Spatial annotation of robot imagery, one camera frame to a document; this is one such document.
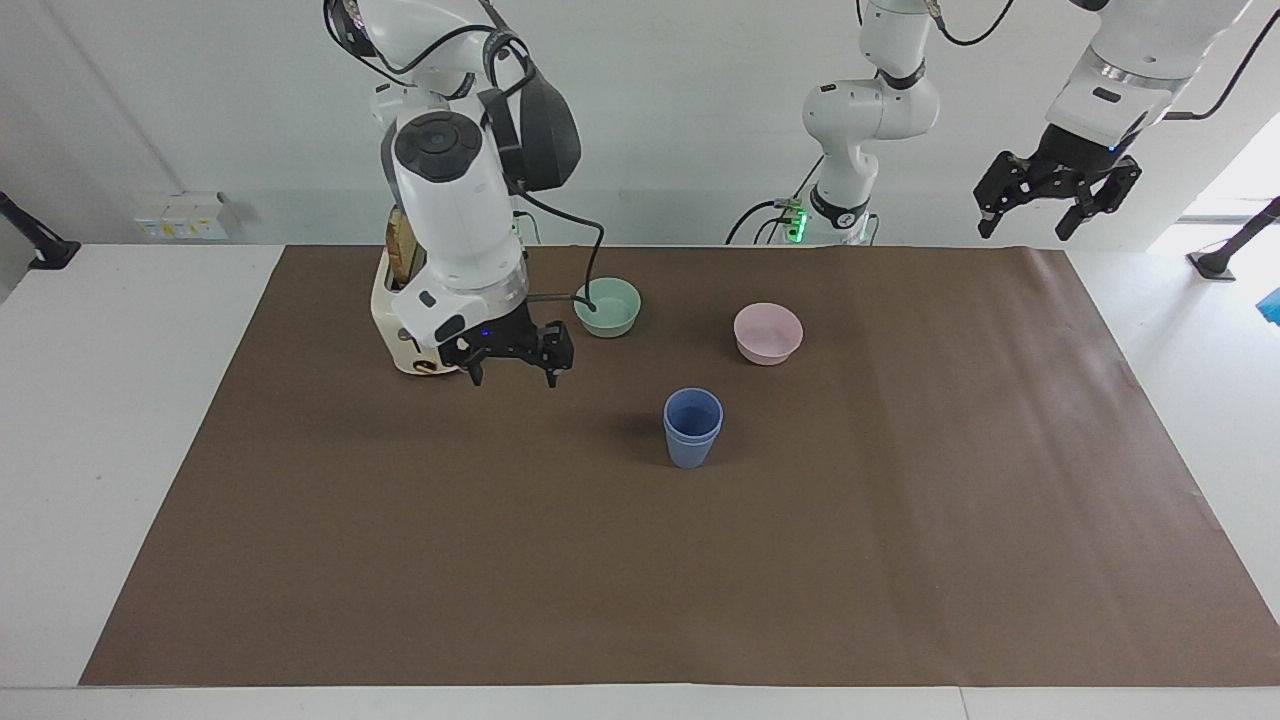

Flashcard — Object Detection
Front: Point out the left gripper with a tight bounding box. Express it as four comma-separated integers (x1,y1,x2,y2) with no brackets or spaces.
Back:
974,123,1144,243

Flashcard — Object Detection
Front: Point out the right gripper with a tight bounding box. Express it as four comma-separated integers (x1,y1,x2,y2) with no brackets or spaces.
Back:
437,302,577,390

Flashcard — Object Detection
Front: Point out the green plastic bowl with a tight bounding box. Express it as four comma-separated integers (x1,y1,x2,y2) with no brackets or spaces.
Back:
573,279,642,340

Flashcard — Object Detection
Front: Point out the white toaster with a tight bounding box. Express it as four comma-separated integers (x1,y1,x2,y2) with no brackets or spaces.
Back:
370,205,471,377

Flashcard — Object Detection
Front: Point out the black stand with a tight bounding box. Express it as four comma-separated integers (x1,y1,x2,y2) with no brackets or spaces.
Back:
0,189,82,272
1187,196,1280,282

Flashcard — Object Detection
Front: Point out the blue plastic cup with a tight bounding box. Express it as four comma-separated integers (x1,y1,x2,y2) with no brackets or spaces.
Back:
666,432,721,470
663,388,724,441

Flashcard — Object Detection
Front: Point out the pink plastic bowl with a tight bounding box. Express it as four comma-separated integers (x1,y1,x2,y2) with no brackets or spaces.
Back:
733,303,805,367

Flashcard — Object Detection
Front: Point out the black cable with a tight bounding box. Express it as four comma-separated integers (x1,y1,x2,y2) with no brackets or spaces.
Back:
726,155,828,248
1163,28,1280,122
324,0,542,133
932,0,1017,48
514,187,608,312

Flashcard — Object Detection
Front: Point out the white wall socket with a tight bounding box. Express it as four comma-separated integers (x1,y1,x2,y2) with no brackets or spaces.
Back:
134,191,232,242

